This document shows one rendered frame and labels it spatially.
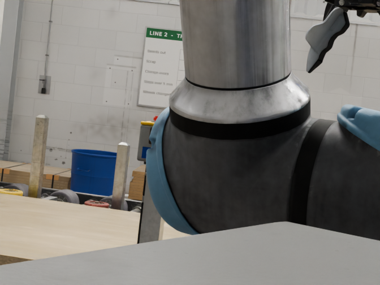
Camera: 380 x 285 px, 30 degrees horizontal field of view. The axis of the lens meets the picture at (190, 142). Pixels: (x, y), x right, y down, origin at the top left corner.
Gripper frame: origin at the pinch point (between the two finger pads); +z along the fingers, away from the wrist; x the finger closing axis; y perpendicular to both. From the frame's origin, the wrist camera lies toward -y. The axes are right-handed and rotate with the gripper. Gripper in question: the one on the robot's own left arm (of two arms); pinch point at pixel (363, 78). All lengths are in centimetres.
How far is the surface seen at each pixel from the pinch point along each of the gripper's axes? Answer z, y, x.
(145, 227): 28, -13, -42
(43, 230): 42, -40, -94
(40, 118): 16, -85, -146
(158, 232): 29, -14, -39
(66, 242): 42, -35, -81
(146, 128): 10.8, -10.3, -42.1
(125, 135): 50, -565, -500
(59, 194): 47, -118, -166
